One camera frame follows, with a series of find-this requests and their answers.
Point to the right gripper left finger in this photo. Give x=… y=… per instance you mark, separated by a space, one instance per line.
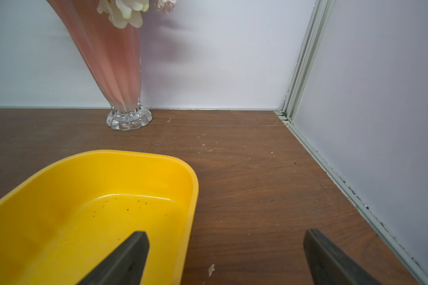
x=123 y=266

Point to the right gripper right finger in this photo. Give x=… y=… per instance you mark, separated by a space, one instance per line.
x=329 y=265

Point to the yellow plastic tray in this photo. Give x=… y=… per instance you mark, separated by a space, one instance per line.
x=60 y=223

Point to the pink vase green plant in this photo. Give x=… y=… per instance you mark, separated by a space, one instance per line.
x=107 y=35

